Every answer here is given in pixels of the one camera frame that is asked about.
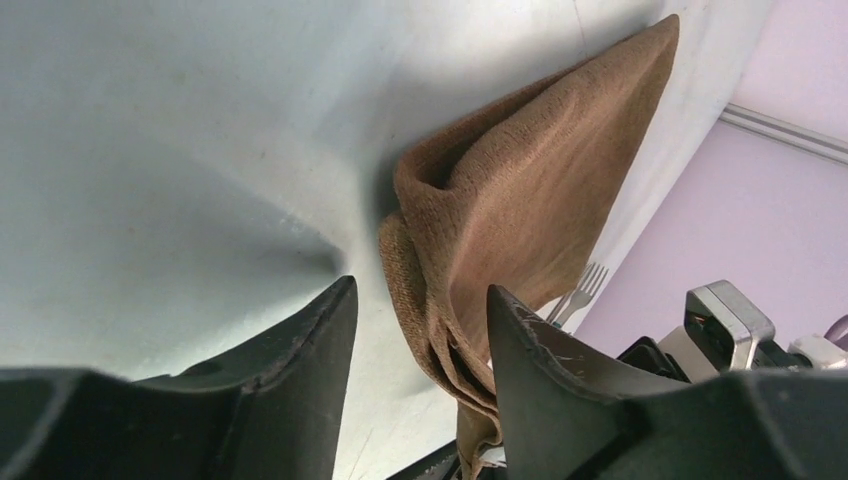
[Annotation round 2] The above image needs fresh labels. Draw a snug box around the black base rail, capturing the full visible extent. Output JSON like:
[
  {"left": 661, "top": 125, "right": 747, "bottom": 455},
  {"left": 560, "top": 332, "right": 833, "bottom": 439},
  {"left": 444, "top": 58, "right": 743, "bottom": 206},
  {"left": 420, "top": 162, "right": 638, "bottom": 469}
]
[{"left": 388, "top": 441, "right": 461, "bottom": 480}]

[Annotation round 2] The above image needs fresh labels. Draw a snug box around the right aluminium frame post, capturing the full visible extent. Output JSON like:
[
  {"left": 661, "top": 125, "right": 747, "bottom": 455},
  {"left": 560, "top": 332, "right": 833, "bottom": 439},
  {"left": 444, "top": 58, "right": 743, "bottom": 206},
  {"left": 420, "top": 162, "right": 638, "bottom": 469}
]
[{"left": 718, "top": 104, "right": 847, "bottom": 166}]

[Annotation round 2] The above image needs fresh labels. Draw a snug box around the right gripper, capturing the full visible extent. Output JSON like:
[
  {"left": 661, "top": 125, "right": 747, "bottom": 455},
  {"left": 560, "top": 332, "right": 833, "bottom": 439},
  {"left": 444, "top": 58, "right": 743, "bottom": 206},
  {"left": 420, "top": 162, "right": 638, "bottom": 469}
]
[{"left": 617, "top": 336, "right": 691, "bottom": 383}]

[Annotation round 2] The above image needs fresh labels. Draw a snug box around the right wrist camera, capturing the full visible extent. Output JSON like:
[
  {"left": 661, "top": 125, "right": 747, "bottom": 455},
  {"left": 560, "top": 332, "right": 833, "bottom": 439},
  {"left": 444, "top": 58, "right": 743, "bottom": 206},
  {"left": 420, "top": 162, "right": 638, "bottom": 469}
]
[{"left": 659, "top": 279, "right": 848, "bottom": 386}]

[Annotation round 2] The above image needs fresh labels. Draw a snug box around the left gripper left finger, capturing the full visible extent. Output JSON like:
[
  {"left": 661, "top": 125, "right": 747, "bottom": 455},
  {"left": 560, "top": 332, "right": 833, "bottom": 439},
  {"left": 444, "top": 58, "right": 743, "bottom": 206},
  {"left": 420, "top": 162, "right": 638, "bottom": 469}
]
[{"left": 1, "top": 276, "right": 358, "bottom": 479}]

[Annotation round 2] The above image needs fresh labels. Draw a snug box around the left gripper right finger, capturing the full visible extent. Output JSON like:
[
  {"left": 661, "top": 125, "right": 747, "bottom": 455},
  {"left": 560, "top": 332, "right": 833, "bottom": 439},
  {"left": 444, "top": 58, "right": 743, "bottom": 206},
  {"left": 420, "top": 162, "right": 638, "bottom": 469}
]
[{"left": 487, "top": 285, "right": 847, "bottom": 479}]

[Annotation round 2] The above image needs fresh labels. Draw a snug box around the brown cloth napkin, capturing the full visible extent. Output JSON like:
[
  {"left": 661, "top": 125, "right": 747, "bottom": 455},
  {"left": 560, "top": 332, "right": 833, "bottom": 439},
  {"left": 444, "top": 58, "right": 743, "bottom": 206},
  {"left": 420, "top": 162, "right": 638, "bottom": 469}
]
[{"left": 378, "top": 14, "right": 680, "bottom": 479}]

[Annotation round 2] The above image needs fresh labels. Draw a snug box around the silver fork green handle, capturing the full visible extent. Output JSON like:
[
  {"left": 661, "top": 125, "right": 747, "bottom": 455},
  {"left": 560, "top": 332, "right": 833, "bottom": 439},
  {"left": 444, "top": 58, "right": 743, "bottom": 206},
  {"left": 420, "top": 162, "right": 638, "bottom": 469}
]
[{"left": 546, "top": 262, "right": 609, "bottom": 328}]

